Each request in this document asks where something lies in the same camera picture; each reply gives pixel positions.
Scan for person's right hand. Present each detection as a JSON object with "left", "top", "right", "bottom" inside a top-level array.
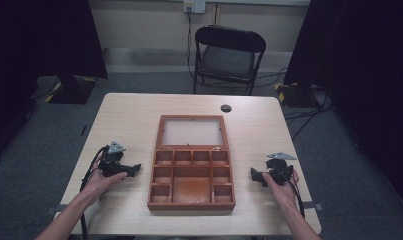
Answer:
[{"left": 261, "top": 169, "right": 301, "bottom": 211}]

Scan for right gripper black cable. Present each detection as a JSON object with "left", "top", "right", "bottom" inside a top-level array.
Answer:
[{"left": 283, "top": 173, "right": 306, "bottom": 219}]

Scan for black floor cables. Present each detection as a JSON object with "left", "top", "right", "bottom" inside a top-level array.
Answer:
[{"left": 255, "top": 67, "right": 335, "bottom": 142}]

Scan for black folding chair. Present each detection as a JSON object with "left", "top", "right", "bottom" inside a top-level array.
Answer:
[{"left": 192, "top": 24, "right": 267, "bottom": 97}]

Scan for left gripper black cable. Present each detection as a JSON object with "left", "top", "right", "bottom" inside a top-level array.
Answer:
[{"left": 78, "top": 145, "right": 111, "bottom": 240}]

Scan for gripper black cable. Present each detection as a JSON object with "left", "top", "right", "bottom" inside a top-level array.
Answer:
[
  {"left": 283, "top": 173, "right": 306, "bottom": 219},
  {"left": 78, "top": 145, "right": 111, "bottom": 240}
]

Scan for black curtain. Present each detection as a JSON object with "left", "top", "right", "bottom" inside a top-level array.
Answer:
[
  {"left": 283, "top": 0, "right": 403, "bottom": 214},
  {"left": 0, "top": 0, "right": 109, "bottom": 164}
]

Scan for person's left hand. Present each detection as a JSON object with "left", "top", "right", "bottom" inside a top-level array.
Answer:
[{"left": 83, "top": 153, "right": 129, "bottom": 205}]

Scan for wooden compartment box with lid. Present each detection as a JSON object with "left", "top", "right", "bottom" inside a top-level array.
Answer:
[{"left": 146, "top": 114, "right": 237, "bottom": 212}]

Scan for white wall socket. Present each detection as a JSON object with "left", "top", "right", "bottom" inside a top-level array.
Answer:
[{"left": 183, "top": 0, "right": 207, "bottom": 15}]

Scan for black wall cable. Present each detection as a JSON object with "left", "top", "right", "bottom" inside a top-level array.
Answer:
[{"left": 186, "top": 7, "right": 196, "bottom": 80}]

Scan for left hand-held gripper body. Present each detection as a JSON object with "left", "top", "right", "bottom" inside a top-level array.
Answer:
[{"left": 98, "top": 140, "right": 133, "bottom": 178}]

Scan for black stand base striped tape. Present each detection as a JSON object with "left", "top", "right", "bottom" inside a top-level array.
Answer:
[
  {"left": 44, "top": 75, "right": 99, "bottom": 105},
  {"left": 274, "top": 81, "right": 318, "bottom": 108}
]

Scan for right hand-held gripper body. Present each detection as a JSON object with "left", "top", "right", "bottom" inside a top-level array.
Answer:
[{"left": 258, "top": 152, "right": 297, "bottom": 187}]

